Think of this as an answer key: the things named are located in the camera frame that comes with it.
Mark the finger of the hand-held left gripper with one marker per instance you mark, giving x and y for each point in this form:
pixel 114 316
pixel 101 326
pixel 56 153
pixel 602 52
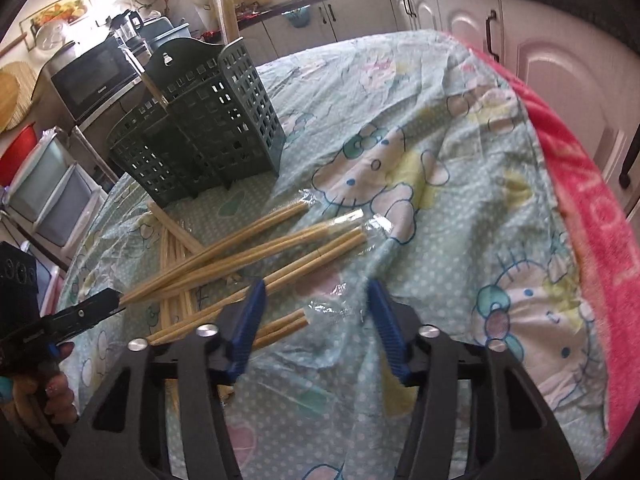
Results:
pixel 85 312

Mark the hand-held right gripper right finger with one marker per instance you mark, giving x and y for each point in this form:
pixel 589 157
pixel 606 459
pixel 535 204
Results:
pixel 390 332

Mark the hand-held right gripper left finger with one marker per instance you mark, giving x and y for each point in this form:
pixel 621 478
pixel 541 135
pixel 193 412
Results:
pixel 247 330

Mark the bamboo chopstick pair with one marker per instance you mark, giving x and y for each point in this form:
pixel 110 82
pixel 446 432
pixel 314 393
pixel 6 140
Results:
pixel 220 10
pixel 145 77
pixel 225 250
pixel 233 17

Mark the pile of chopsticks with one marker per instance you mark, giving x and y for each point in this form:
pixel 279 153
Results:
pixel 320 259

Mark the dark green plastic utensil holder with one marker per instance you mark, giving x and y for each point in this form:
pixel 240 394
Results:
pixel 225 125

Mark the person's left hand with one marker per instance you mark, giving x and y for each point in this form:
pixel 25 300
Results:
pixel 57 397

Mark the plastic storage drawer tower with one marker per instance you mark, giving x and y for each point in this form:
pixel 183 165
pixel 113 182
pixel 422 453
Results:
pixel 50 185

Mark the red plastic basin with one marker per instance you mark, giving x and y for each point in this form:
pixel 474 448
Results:
pixel 15 152

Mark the light blue cartoon tablecloth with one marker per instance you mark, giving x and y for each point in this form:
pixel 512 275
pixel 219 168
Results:
pixel 450 160

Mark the round woven bamboo mat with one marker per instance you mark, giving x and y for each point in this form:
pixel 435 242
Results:
pixel 15 95

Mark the black microwave oven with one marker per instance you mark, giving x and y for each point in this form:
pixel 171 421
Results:
pixel 95 77

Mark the pink fleece blanket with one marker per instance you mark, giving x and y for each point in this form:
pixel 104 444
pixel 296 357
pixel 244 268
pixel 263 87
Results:
pixel 590 200

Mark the light blue storage box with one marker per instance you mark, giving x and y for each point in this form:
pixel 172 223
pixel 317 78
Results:
pixel 165 30

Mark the blue hanging plastic basket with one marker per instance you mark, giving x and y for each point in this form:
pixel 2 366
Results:
pixel 298 19

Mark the white kitchen base cabinets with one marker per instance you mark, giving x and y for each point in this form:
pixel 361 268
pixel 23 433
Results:
pixel 550 60

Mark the fruit wall picture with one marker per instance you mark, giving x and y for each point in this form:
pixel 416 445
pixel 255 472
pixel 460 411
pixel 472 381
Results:
pixel 57 10

